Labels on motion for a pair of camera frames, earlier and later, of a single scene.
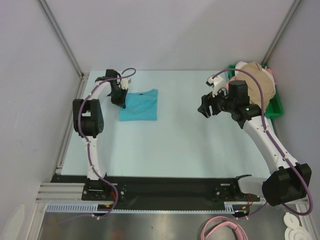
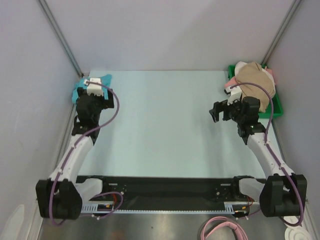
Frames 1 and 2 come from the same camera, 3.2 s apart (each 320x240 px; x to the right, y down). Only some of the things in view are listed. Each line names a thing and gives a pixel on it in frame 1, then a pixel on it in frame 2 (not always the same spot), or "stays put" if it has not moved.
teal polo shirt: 140,106 to 80,83
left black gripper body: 118,95 to 100,103
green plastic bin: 275,109 stays put
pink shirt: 233,77 stays put
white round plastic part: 294,231 stays put
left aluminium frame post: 62,36 stays put
